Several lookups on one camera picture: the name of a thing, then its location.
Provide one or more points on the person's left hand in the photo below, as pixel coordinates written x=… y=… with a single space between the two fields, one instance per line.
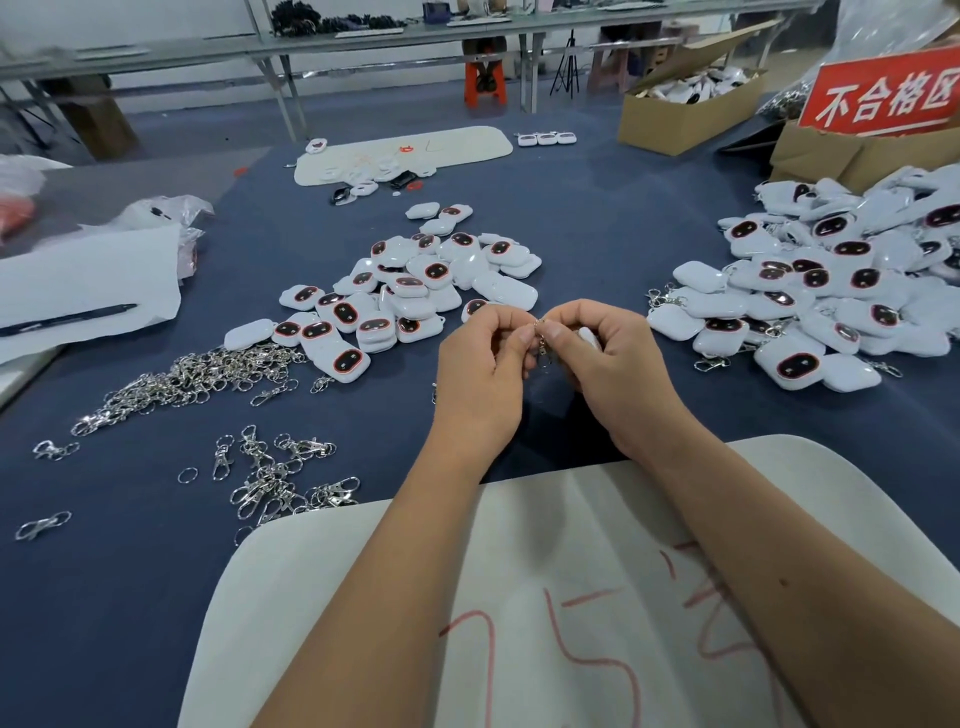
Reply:
x=480 y=393

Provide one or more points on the person's right hand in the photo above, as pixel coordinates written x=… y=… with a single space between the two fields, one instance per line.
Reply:
x=630 y=378

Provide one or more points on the white tag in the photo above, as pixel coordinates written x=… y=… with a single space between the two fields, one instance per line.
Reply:
x=588 y=338

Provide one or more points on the person's left forearm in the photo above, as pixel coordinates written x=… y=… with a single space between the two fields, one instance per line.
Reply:
x=375 y=608

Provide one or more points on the person's right forearm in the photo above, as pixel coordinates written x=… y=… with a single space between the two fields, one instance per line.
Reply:
x=810 y=578

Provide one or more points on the white foam board red marks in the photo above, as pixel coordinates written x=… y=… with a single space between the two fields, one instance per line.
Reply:
x=600 y=563

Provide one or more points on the long white foam board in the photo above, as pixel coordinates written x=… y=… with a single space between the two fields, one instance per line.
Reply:
x=468 y=146

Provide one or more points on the open cardboard box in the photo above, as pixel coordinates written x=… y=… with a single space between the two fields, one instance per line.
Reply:
x=675 y=128

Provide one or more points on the flat brown cardboard box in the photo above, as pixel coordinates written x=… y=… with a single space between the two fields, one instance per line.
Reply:
x=828 y=158

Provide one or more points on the red plastic stool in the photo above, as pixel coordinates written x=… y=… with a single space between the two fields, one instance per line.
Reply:
x=485 y=86

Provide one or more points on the black tripod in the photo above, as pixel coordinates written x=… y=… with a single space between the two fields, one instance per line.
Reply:
x=564 y=63

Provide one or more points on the orange plastic stool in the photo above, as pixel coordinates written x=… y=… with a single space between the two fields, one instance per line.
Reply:
x=485 y=48

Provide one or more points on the red sign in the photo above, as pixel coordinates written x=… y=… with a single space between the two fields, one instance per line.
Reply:
x=885 y=93

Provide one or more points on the white paper sheet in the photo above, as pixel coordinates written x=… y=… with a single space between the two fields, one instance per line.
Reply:
x=83 y=278

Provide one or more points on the black pen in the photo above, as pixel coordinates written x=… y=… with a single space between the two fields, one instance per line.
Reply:
x=68 y=320

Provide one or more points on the large clear plastic bag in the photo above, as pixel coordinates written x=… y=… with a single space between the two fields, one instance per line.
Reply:
x=897 y=27

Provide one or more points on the orange bag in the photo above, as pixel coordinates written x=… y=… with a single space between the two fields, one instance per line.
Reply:
x=12 y=218

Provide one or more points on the white plastic bag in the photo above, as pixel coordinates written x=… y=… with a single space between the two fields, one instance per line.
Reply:
x=27 y=173

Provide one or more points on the grey metal table frame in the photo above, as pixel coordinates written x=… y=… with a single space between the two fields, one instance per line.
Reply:
x=225 y=48

